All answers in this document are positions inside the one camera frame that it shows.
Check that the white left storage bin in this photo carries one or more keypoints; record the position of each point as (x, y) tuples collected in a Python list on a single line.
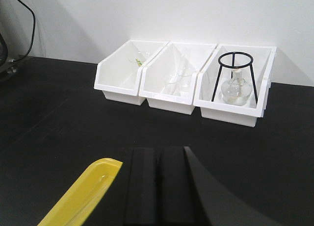
[(117, 78)]

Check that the small glass beaker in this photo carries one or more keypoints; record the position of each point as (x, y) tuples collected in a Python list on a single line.
[(184, 75)]

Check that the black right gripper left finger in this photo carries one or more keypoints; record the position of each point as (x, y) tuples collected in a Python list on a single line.
[(161, 190)]

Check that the green yellow plastic spoons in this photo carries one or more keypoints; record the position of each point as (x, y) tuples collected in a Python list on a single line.
[(137, 61)]

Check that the round glass flask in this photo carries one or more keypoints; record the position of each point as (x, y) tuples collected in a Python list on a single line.
[(237, 90)]

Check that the white storage bin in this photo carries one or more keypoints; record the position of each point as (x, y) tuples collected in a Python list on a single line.
[(219, 110), (117, 78), (154, 75)]

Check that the white right storage bin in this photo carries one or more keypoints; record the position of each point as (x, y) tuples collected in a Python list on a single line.
[(219, 110)]

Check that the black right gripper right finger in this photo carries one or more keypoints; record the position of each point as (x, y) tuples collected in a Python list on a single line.
[(214, 204)]

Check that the yellow plastic tray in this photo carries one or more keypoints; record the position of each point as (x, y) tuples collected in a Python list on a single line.
[(75, 206)]

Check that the glass funnel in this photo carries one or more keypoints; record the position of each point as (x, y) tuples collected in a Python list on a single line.
[(171, 84)]

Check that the white middle storage bin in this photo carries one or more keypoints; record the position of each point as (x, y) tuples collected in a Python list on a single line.
[(154, 75)]

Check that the glass beaker in left bin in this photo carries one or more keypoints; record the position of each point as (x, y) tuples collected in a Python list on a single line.
[(144, 55)]

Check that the black wire tripod stand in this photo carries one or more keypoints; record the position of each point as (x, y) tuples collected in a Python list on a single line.
[(227, 60)]

